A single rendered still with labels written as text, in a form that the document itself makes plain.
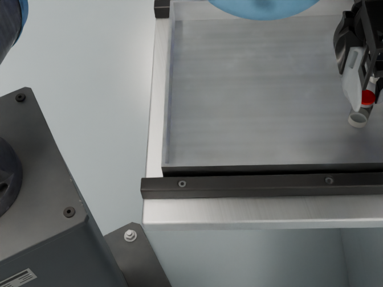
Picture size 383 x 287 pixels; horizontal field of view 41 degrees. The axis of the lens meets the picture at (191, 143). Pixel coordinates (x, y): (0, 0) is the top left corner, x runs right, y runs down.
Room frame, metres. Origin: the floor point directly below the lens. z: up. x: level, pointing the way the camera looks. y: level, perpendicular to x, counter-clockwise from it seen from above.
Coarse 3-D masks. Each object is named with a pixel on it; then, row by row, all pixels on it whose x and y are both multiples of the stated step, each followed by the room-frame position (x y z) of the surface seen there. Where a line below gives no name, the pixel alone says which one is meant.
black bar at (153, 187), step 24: (144, 192) 0.26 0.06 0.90; (168, 192) 0.26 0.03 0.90; (192, 192) 0.26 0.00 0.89; (216, 192) 0.26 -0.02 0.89; (240, 192) 0.25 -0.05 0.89; (264, 192) 0.25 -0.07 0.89; (288, 192) 0.25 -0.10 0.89; (312, 192) 0.25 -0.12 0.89; (336, 192) 0.24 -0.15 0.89; (360, 192) 0.24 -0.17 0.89
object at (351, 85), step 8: (352, 48) 0.33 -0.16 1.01; (360, 48) 0.33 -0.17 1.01; (352, 56) 0.33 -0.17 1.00; (360, 56) 0.32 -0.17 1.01; (352, 64) 0.33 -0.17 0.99; (344, 72) 0.33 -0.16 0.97; (352, 72) 0.33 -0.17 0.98; (344, 80) 0.33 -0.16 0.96; (352, 80) 0.32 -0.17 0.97; (344, 88) 0.33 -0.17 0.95; (352, 88) 0.32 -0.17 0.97; (360, 88) 0.30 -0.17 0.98; (352, 96) 0.31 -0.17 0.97; (360, 96) 0.30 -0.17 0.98; (352, 104) 0.30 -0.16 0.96; (360, 104) 0.29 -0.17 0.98
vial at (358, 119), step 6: (360, 108) 0.33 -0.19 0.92; (366, 108) 0.33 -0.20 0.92; (372, 108) 0.33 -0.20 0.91; (354, 114) 0.33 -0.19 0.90; (360, 114) 0.33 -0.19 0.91; (366, 114) 0.32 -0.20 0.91; (348, 120) 0.34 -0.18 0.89; (354, 120) 0.33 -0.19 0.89; (360, 120) 0.32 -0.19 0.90; (366, 120) 0.33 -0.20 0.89; (354, 126) 0.33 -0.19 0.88; (360, 126) 0.32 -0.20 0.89
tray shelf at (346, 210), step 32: (160, 32) 0.52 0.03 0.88; (160, 64) 0.46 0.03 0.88; (160, 96) 0.41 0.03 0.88; (160, 128) 0.36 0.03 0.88; (160, 160) 0.31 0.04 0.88; (160, 224) 0.23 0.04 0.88; (192, 224) 0.23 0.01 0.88; (224, 224) 0.23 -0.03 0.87; (256, 224) 0.22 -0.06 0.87; (288, 224) 0.22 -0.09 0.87; (320, 224) 0.22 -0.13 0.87; (352, 224) 0.21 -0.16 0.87
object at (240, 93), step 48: (192, 0) 0.54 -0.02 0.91; (336, 0) 0.51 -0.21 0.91; (192, 48) 0.48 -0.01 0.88; (240, 48) 0.47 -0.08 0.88; (288, 48) 0.46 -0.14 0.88; (192, 96) 0.40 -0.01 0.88; (240, 96) 0.39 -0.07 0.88; (288, 96) 0.38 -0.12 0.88; (336, 96) 0.37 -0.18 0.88; (192, 144) 0.33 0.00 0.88; (240, 144) 0.32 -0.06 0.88; (288, 144) 0.31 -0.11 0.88; (336, 144) 0.31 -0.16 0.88
